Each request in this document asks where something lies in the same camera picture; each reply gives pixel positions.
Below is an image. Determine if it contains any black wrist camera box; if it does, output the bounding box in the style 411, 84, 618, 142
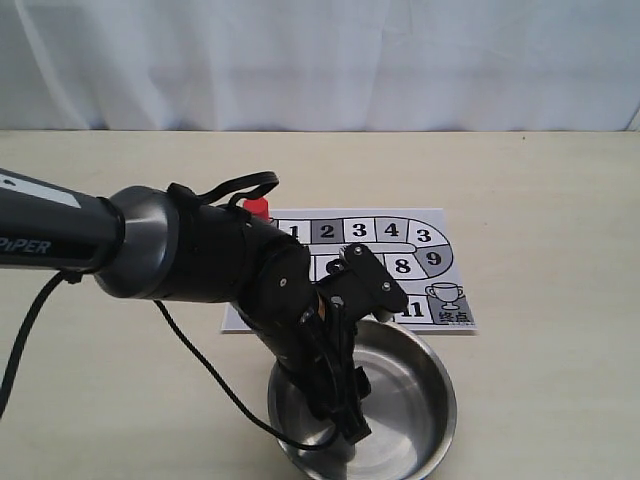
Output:
316, 243, 409, 323

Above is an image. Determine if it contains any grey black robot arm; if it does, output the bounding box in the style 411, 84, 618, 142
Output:
1, 171, 378, 443

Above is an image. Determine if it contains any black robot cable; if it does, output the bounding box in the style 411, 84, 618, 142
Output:
0, 171, 346, 451

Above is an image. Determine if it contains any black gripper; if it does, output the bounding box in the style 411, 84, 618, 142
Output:
238, 281, 371, 443

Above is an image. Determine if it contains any red cylinder game piece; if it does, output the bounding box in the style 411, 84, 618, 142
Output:
243, 197, 271, 222

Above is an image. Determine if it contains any paper number game board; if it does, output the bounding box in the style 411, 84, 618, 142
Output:
219, 207, 479, 335

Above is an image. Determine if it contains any white backdrop curtain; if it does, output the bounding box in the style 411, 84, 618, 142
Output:
1, 1, 639, 131

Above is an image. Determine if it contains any stainless steel round bowl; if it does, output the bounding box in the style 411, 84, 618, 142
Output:
280, 319, 457, 479

